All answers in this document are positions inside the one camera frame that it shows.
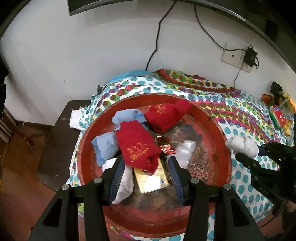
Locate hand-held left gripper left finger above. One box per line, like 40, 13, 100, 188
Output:
26, 157, 126, 241

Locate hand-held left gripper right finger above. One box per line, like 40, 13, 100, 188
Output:
168, 156, 266, 241

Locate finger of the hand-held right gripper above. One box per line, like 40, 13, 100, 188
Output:
235, 152, 281, 179
258, 141, 296, 163

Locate white sock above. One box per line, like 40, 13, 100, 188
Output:
102, 158, 134, 204
225, 136, 259, 158

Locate yellow medicine box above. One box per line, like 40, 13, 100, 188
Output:
133, 158, 170, 194

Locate small clear plastic bag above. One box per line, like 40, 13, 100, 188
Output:
174, 140, 197, 168

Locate red foil wrapper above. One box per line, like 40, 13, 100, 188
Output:
155, 136, 177, 155

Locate light blue sock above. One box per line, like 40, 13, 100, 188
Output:
90, 131, 121, 167
112, 109, 148, 130

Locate round red tray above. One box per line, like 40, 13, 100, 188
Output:
77, 91, 232, 232

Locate red sock with gold print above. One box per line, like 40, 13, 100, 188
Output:
115, 121, 161, 175
144, 99, 192, 133

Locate yellow patterned packet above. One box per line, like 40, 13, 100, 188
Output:
283, 118, 295, 137

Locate green and red box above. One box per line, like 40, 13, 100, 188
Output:
269, 106, 287, 129

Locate large clear plastic bag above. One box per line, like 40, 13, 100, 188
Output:
279, 98, 296, 137

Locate yellow knitted item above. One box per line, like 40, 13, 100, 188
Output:
281, 93, 296, 105

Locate polka dot table cloth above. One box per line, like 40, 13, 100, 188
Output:
67, 68, 296, 241

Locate dark wooden side table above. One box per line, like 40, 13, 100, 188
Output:
37, 100, 93, 192

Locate black power adapter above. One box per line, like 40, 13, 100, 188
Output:
244, 46, 258, 67

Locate dark hanging clothing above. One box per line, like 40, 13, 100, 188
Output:
0, 56, 10, 116

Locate black adapter cable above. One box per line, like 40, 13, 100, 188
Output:
232, 62, 245, 88

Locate white wall power outlet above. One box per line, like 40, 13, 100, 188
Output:
242, 61, 255, 73

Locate white wall antenna socket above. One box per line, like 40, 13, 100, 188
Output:
220, 42, 245, 67

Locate black television cable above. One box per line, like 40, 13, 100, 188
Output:
194, 5, 248, 51
144, 3, 175, 70

